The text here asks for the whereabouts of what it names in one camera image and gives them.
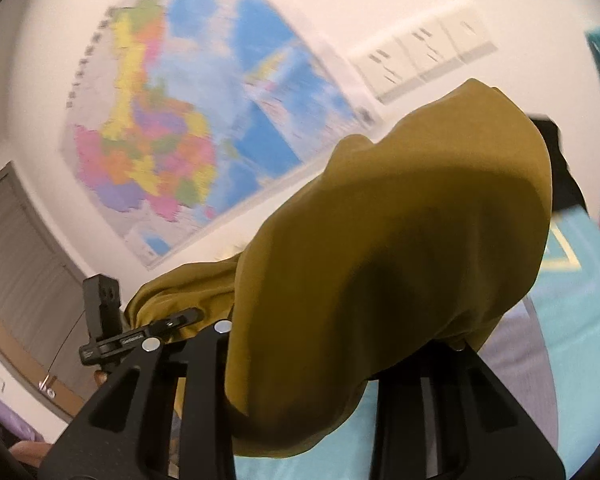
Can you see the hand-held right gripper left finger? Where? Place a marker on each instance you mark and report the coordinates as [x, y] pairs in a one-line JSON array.
[[210, 360]]

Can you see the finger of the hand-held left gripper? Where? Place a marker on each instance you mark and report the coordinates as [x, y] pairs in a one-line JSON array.
[[177, 322]]

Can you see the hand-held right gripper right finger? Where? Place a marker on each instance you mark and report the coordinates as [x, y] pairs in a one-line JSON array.
[[400, 410]]

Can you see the olive green jacket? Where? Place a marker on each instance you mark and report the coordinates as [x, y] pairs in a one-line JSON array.
[[380, 240]]

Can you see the person's left forearm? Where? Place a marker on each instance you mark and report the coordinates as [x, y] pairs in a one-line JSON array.
[[30, 452]]

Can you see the grey door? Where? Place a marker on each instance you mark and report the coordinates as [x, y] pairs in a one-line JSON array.
[[20, 270]]

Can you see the purple cloth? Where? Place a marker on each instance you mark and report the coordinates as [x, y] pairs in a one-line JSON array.
[[5, 417]]

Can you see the patterned teal grey bed sheet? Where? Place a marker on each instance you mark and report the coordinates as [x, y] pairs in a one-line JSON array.
[[570, 320]]

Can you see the black garment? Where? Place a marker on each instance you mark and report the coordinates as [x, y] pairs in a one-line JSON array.
[[562, 170]]

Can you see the colourful wall map poster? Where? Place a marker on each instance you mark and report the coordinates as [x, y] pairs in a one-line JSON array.
[[190, 110]]

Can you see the white wall socket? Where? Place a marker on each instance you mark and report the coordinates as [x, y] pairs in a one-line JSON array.
[[387, 72], [427, 47]]

